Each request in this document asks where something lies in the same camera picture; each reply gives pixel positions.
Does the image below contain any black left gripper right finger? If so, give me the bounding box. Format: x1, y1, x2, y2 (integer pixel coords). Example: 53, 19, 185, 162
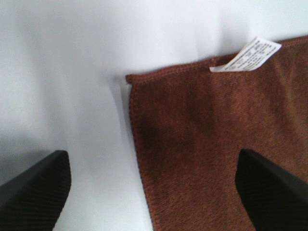
235, 149, 308, 231

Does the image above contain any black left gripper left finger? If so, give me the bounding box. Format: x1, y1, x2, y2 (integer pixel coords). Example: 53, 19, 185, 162
0, 150, 72, 231

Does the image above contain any brown microfibre towel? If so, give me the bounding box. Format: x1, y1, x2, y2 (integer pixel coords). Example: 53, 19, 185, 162
126, 36, 308, 231

